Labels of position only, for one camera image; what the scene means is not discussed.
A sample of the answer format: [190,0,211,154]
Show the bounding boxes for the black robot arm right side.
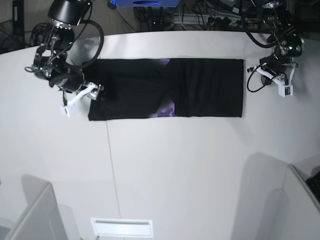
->
[25,0,104,100]

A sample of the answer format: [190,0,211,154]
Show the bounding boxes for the black keyboard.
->
[306,172,320,201]

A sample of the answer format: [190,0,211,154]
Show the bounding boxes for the blue box at top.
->
[109,0,180,8]

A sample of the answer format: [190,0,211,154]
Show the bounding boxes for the dark T-shirt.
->
[83,58,245,121]

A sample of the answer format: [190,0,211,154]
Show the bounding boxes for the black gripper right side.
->
[49,70,104,100]

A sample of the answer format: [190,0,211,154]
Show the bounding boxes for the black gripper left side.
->
[246,54,296,80]

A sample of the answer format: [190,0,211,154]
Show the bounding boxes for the white power strip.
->
[172,13,261,30]

